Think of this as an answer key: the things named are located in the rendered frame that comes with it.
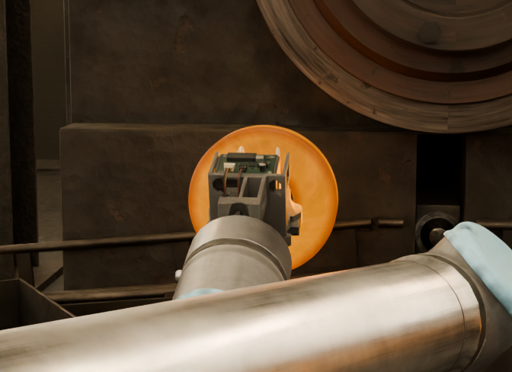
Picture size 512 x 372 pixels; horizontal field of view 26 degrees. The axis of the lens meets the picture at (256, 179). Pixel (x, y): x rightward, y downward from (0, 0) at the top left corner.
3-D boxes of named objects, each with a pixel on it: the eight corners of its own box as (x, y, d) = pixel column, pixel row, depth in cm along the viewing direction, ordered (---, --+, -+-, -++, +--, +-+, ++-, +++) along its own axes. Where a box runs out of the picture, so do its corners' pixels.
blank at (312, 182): (184, 130, 117) (179, 133, 114) (331, 117, 115) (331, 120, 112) (200, 274, 119) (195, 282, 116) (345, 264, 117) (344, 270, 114)
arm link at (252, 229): (289, 332, 93) (175, 328, 94) (293, 303, 98) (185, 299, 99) (287, 238, 89) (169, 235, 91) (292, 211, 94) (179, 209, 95)
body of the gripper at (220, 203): (293, 149, 104) (283, 206, 93) (295, 230, 108) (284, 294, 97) (213, 148, 105) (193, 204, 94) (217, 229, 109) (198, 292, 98)
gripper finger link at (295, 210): (305, 188, 111) (298, 229, 103) (305, 203, 111) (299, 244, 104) (257, 187, 111) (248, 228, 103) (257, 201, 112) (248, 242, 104)
